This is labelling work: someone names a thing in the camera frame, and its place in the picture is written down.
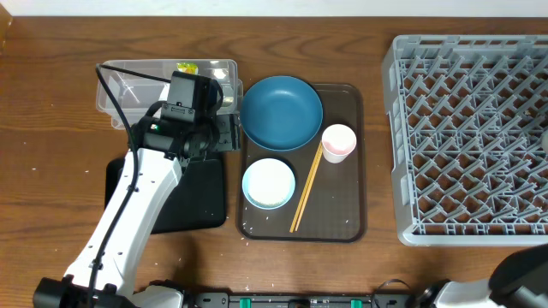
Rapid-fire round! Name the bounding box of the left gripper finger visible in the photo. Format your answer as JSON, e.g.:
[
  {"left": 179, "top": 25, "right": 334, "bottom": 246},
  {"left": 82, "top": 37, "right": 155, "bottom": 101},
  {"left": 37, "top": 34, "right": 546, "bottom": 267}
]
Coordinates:
[
  {"left": 220, "top": 87, "right": 237, "bottom": 114},
  {"left": 214, "top": 114, "right": 241, "bottom": 152}
]

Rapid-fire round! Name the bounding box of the yellow green snack wrapper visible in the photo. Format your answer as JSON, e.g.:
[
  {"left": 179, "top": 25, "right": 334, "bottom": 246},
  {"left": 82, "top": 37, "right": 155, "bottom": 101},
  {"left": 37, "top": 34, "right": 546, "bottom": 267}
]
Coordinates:
[{"left": 176, "top": 62, "right": 199, "bottom": 74}]

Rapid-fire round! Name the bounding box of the pink plastic cup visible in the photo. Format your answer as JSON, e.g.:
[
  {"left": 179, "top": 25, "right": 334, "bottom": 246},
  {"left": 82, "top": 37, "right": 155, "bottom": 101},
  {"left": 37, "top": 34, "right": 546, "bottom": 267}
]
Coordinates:
[{"left": 321, "top": 124, "right": 357, "bottom": 163}]

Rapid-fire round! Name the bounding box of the white tissue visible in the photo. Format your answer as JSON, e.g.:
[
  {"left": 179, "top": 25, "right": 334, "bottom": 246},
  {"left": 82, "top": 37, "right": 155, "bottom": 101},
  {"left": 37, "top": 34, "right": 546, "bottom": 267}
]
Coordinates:
[{"left": 155, "top": 83, "right": 170, "bottom": 118}]

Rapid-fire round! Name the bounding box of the white green plastic cup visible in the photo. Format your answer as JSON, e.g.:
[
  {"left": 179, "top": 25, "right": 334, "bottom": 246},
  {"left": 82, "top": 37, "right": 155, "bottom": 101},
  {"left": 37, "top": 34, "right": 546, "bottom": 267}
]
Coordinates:
[{"left": 540, "top": 131, "right": 548, "bottom": 154}]

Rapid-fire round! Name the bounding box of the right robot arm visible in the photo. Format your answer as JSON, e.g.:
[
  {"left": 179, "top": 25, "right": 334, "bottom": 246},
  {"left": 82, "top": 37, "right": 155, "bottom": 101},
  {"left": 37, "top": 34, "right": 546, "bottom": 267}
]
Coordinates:
[{"left": 408, "top": 244, "right": 547, "bottom": 308}]

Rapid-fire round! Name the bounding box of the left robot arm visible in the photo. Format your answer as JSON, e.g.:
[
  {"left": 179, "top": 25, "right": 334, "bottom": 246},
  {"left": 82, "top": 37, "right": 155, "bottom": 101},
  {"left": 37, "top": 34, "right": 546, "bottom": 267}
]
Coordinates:
[{"left": 33, "top": 90, "right": 240, "bottom": 307}]

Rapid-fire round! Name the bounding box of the clear plastic waste bin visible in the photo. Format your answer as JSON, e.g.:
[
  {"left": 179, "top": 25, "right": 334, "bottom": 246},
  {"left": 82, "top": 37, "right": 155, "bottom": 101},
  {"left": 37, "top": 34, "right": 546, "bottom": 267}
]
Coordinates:
[{"left": 101, "top": 59, "right": 243, "bottom": 124}]

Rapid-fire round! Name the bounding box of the grey dishwasher rack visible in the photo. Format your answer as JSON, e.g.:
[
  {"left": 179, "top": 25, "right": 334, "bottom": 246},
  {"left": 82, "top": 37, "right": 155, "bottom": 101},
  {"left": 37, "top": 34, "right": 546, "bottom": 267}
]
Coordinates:
[{"left": 382, "top": 35, "right": 547, "bottom": 246}]

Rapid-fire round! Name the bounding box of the blue plate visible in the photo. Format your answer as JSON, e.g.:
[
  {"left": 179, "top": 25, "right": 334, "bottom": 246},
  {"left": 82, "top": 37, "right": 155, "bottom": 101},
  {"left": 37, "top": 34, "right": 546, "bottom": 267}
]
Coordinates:
[{"left": 240, "top": 75, "right": 324, "bottom": 151}]

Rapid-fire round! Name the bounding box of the black tray lid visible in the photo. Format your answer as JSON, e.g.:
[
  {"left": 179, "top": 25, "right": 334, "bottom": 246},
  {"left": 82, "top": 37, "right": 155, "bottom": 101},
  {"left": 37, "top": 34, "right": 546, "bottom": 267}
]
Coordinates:
[{"left": 101, "top": 148, "right": 226, "bottom": 234}]

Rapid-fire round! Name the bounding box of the light blue rice bowl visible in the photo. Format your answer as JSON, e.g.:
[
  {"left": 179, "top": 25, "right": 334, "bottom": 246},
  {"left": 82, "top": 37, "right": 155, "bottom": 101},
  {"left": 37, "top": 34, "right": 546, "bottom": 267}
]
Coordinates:
[{"left": 241, "top": 158, "right": 296, "bottom": 210}]

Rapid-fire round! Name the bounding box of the wooden chopstick left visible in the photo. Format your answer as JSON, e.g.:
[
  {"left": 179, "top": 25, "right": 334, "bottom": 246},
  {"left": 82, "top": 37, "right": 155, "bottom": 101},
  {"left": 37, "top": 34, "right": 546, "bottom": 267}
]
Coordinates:
[{"left": 289, "top": 141, "right": 322, "bottom": 234}]

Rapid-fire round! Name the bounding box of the wooden chopstick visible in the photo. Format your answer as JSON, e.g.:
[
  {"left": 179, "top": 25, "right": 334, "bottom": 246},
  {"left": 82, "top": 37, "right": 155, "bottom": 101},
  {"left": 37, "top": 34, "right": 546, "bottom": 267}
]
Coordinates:
[
  {"left": 293, "top": 143, "right": 324, "bottom": 233},
  {"left": 289, "top": 141, "right": 322, "bottom": 234}
]

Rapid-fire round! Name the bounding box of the wooden chopstick right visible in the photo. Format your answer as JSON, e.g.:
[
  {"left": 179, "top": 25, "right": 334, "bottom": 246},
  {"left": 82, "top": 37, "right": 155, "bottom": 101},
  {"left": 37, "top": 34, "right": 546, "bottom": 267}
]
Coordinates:
[{"left": 293, "top": 143, "right": 324, "bottom": 233}]

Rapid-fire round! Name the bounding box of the brown serving tray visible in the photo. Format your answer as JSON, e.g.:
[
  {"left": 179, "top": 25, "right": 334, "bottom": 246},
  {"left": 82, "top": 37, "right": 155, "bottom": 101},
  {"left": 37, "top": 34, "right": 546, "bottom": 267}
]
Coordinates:
[{"left": 236, "top": 83, "right": 367, "bottom": 243}]

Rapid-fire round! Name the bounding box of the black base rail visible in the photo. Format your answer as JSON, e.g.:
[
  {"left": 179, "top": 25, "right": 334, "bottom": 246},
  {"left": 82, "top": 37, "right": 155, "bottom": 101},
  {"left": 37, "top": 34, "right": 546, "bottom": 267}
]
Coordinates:
[{"left": 181, "top": 293, "right": 413, "bottom": 308}]

